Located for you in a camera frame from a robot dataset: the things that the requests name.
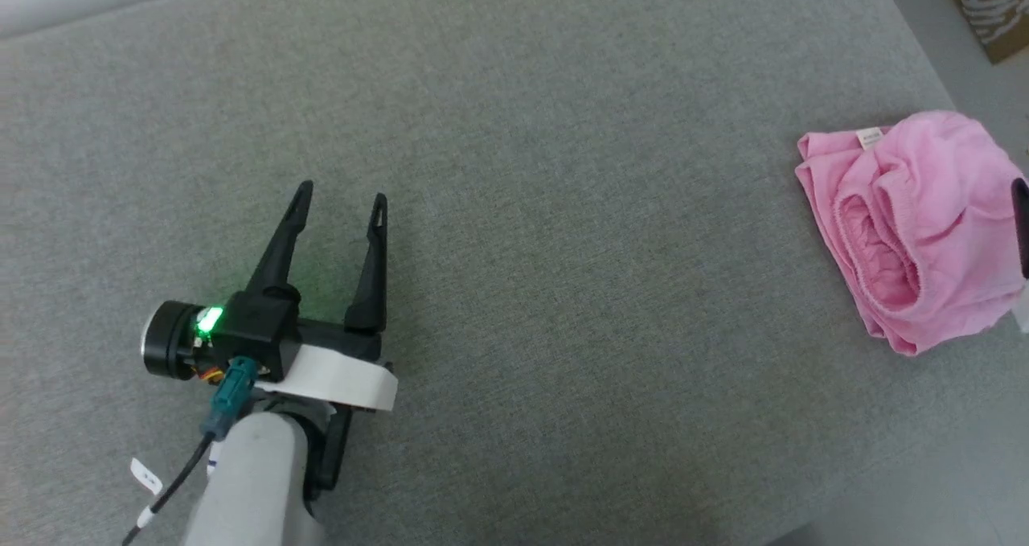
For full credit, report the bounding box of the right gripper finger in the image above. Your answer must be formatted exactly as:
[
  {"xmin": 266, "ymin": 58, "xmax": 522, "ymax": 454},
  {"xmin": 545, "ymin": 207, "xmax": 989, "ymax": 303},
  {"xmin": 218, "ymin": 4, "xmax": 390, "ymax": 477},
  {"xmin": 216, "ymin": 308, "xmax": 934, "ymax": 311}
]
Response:
[{"xmin": 1011, "ymin": 177, "xmax": 1029, "ymax": 280}]

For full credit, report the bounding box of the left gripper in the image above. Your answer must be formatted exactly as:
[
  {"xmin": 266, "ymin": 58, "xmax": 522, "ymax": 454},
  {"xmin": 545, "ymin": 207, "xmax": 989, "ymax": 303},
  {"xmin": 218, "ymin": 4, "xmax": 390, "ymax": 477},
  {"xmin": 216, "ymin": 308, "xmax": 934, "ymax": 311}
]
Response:
[{"xmin": 141, "ymin": 179, "xmax": 400, "ymax": 492}]

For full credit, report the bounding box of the pink garment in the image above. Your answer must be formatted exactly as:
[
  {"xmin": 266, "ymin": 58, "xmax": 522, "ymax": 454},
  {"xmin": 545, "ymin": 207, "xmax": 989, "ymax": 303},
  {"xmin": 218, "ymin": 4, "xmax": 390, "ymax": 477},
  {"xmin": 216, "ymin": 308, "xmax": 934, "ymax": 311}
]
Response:
[{"xmin": 794, "ymin": 110, "xmax": 1029, "ymax": 358}]

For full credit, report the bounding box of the patterned cardboard box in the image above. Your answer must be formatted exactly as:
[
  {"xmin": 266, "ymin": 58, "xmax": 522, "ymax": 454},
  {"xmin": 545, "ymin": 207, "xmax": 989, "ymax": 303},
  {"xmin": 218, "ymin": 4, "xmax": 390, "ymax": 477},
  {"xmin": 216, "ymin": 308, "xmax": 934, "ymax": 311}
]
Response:
[{"xmin": 941, "ymin": 0, "xmax": 1029, "ymax": 65}]

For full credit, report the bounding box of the grey-green fabric sofa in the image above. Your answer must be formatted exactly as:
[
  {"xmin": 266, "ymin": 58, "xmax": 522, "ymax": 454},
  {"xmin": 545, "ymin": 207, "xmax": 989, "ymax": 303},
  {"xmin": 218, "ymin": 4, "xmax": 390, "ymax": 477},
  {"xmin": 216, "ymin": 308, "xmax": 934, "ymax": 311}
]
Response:
[{"xmin": 0, "ymin": 0, "xmax": 1029, "ymax": 546}]

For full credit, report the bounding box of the left gripper cable teal plug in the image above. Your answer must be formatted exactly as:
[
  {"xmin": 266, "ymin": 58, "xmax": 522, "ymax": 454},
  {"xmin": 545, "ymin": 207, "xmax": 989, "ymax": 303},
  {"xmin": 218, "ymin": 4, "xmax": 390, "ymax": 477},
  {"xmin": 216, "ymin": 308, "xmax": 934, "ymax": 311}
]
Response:
[{"xmin": 121, "ymin": 356, "xmax": 260, "ymax": 546}]

